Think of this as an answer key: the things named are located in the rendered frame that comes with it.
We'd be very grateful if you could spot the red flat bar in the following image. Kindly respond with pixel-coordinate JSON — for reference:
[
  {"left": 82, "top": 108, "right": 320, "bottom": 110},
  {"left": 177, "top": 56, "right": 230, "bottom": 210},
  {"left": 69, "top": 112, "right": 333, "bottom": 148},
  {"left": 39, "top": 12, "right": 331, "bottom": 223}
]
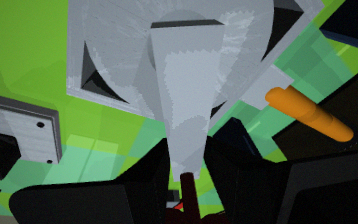
[{"left": 173, "top": 198, "right": 183, "bottom": 210}]

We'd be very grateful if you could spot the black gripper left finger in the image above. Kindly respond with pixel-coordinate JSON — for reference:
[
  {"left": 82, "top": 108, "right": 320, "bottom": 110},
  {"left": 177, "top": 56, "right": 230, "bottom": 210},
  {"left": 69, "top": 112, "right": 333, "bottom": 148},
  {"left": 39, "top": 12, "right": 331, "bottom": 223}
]
[{"left": 8, "top": 138, "right": 170, "bottom": 224}]

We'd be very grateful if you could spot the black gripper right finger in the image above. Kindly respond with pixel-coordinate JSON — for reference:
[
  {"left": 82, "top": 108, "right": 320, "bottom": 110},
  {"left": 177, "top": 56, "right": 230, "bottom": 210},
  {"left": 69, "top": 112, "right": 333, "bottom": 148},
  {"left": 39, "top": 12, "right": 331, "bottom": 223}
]
[{"left": 203, "top": 135, "right": 358, "bottom": 224}]

